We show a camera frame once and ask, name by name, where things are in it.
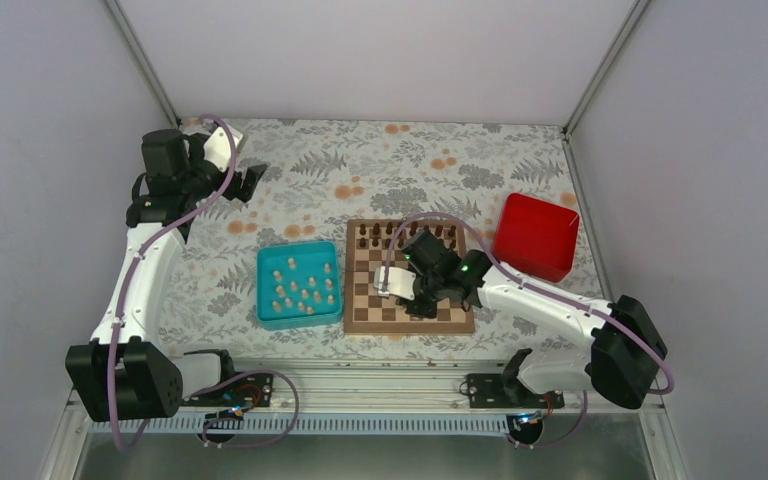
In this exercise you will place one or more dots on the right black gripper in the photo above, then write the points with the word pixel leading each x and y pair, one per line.
pixel 427 311

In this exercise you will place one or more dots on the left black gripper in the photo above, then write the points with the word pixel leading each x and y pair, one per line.
pixel 247 185

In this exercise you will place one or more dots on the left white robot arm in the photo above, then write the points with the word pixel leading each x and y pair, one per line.
pixel 122 363

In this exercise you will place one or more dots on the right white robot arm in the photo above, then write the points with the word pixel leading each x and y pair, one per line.
pixel 614 347

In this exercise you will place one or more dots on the floral patterned table mat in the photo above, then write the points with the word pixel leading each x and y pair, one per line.
pixel 320 174

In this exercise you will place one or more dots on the wooden chessboard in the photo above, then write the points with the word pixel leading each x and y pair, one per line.
pixel 370 244

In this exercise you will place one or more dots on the red plastic bin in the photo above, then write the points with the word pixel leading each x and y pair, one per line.
pixel 537 237

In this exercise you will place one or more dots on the teal plastic tray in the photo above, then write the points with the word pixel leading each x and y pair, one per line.
pixel 298 286

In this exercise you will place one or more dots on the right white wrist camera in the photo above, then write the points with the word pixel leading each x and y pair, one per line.
pixel 394 281

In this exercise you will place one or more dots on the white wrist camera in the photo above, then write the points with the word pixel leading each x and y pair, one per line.
pixel 394 281
pixel 218 148

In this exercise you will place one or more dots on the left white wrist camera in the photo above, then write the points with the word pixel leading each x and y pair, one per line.
pixel 218 148

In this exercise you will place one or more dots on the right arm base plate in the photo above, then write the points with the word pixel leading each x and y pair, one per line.
pixel 490 391

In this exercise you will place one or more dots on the aluminium frame post left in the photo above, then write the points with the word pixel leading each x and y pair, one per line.
pixel 142 61

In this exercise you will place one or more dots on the aluminium frame post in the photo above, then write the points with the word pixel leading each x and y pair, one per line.
pixel 142 61
pixel 627 28

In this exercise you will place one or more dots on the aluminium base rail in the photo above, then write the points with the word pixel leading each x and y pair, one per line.
pixel 372 398

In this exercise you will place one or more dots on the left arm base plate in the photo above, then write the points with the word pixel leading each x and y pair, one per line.
pixel 252 391

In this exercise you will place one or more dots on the aluminium frame post right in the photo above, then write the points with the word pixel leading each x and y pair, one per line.
pixel 627 28

